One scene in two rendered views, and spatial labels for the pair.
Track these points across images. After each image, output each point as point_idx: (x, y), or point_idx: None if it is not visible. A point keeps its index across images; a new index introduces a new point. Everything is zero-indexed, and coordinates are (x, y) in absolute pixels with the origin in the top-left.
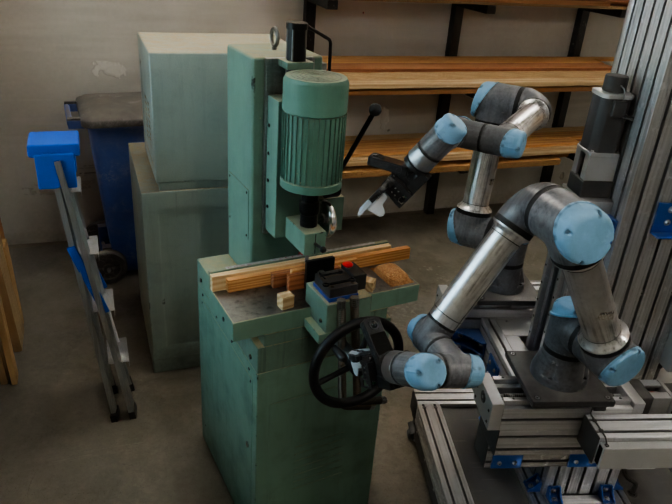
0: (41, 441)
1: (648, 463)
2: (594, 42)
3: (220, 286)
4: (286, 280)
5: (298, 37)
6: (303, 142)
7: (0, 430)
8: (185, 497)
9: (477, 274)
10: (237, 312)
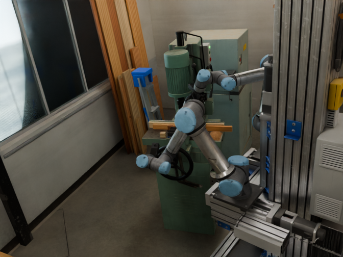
0: (136, 173)
1: (255, 243)
2: None
3: (151, 126)
4: None
5: (178, 37)
6: (168, 76)
7: (129, 166)
8: (158, 205)
9: (176, 132)
10: (147, 135)
